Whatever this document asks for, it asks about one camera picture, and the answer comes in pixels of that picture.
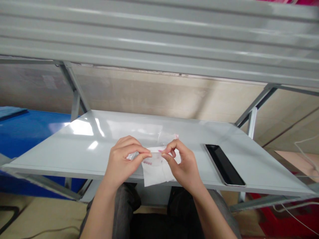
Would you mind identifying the blue table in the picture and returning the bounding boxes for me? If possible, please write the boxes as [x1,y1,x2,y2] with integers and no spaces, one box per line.
[0,106,88,200]

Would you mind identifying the person's left thumb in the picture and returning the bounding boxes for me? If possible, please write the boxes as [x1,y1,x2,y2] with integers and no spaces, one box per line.
[136,152,153,162]

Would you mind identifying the person's legs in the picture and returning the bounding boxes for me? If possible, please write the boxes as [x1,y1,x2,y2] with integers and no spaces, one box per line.
[79,183,242,239]

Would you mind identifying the clear plastic zip bag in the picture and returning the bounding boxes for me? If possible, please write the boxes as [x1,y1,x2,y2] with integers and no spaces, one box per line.
[127,131,180,167]

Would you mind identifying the red plastic crate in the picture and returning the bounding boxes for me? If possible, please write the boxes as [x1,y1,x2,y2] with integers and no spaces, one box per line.
[245,172,319,237]

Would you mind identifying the person's right thumb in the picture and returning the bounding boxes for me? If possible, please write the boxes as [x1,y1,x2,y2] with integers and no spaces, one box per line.
[161,152,176,168]

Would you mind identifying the black smartphone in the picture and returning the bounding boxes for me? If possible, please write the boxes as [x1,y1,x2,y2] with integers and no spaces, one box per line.
[204,143,247,187]

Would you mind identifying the white cable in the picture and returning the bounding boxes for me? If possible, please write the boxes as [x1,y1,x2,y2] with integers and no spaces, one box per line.
[273,135,319,236]

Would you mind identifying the person's right index finger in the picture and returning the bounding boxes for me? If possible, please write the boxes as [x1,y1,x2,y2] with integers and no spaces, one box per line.
[163,139,180,154]

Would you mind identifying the person's right middle finger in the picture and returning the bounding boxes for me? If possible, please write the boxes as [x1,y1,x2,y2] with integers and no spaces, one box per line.
[172,147,184,164]

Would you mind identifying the grey cable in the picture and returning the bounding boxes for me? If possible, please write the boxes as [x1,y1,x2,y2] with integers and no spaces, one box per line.
[0,225,81,239]

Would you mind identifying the grey metal shelf rack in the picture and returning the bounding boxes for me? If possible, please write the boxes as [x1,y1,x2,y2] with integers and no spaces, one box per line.
[0,0,319,212]

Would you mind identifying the person's right hand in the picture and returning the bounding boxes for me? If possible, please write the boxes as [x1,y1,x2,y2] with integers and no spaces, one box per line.
[161,139,201,188]

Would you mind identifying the person's left hand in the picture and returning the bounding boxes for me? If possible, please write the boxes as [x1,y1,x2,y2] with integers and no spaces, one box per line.
[103,135,153,187]

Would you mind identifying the person's left index finger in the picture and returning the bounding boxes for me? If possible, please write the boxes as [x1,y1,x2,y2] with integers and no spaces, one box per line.
[122,136,150,154]

